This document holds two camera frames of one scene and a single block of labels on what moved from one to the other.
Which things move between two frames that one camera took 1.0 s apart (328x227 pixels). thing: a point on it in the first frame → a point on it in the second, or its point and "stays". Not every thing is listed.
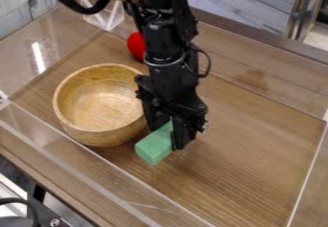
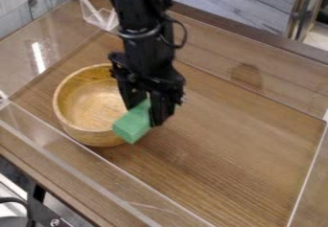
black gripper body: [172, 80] → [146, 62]
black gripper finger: [184, 130] → [162, 105]
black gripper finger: [157, 109] → [134, 94]
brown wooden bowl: [98, 105] stays
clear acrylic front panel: [60, 184] stays
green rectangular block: [156, 146] → [134, 122]
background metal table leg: [305, 12] stays
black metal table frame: [44, 215] stays
